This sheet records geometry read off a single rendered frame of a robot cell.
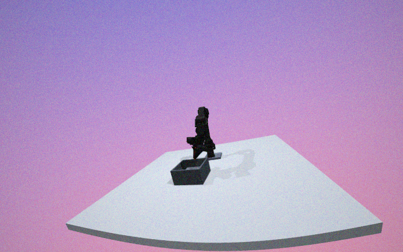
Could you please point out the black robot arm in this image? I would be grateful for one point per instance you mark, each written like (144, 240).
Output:
(201, 124)

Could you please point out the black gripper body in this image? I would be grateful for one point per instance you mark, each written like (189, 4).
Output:
(200, 145)

